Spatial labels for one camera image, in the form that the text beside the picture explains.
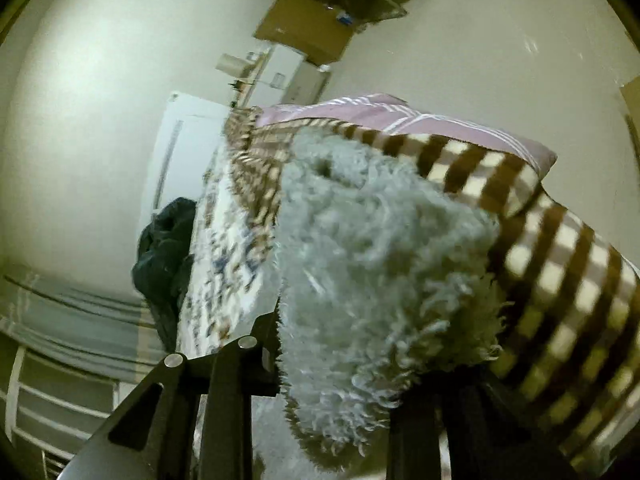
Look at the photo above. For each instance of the brown cardboard box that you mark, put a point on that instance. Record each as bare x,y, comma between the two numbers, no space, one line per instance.
305,22

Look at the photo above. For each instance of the white cabinet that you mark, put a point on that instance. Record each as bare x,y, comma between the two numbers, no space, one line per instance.
290,77

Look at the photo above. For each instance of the dark cloth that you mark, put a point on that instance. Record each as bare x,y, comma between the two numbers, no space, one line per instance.
162,265

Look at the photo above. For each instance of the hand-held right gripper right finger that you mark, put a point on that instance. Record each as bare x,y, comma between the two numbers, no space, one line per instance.
450,425

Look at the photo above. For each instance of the floral printed bed sheet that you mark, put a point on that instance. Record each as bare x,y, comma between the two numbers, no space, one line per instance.
220,270

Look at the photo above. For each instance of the fluffy grey-blue blanket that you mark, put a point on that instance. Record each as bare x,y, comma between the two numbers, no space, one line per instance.
380,280

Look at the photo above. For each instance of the grey striped curtain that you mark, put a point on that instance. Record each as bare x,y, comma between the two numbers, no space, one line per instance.
75,320

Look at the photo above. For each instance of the white door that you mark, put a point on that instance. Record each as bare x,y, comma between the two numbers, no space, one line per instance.
182,150

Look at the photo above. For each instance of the brown checkered blanket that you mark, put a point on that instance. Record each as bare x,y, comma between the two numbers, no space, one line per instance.
550,270

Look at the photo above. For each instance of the pink striped pillow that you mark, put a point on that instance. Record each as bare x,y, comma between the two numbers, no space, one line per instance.
400,117

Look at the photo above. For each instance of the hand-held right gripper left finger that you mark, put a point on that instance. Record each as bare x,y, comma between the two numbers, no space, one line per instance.
227,385

